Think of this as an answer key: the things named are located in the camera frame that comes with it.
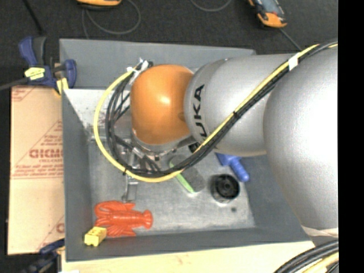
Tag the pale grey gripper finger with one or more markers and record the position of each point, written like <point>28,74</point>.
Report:
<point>125,189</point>
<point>133,191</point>

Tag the red toy lobster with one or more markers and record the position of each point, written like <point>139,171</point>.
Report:
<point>122,218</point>

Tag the grey metal bin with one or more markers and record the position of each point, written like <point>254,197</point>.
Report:
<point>176,209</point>

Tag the yellow plastic block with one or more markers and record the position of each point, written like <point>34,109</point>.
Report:
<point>95,236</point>

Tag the green and grey sponge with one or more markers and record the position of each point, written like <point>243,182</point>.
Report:
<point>193,181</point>

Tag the black round cap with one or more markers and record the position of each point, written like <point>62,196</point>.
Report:
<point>225,188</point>

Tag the brown cardboard board, red print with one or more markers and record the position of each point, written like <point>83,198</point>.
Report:
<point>34,152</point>

